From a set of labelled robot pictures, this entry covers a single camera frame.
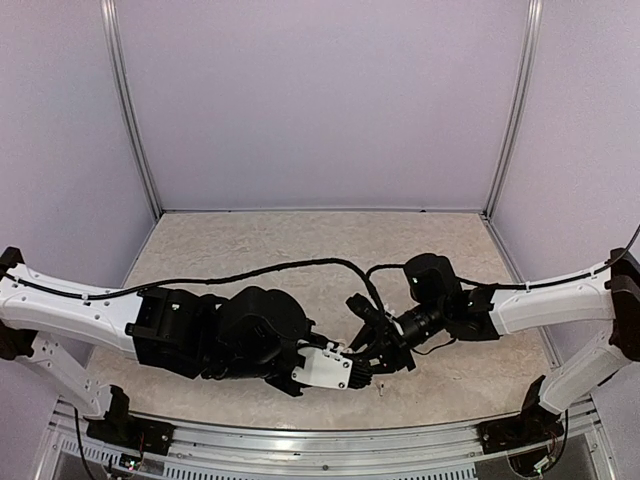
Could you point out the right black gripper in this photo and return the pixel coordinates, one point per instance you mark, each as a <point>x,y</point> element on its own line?
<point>387,345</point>

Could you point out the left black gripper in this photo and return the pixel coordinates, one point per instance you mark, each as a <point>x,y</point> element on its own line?
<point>317,340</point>

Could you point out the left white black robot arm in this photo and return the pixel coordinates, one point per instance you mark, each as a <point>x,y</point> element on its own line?
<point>257,333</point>

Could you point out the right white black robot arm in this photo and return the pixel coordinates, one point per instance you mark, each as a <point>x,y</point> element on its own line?
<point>487,312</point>

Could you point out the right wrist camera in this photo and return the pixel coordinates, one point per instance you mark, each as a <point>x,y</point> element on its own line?
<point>372,318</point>

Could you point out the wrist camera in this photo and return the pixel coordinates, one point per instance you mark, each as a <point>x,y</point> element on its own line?
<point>330,367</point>
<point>372,318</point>

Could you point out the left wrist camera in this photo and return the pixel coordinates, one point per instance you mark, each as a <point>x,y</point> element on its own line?
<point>330,367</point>

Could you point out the front aluminium rail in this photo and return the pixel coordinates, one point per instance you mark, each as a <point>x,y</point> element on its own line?
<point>209,451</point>

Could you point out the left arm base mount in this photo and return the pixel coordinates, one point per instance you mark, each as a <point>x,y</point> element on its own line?
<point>120,428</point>

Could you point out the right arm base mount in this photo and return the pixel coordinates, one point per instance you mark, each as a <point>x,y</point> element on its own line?
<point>531,425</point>

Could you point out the right aluminium post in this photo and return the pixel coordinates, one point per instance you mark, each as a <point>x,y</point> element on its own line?
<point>517,107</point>

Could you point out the aluminium post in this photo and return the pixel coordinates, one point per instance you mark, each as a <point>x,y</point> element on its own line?
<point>517,107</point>
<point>118,66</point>

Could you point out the left aluminium post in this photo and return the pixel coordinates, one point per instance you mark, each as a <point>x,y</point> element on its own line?
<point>118,66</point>

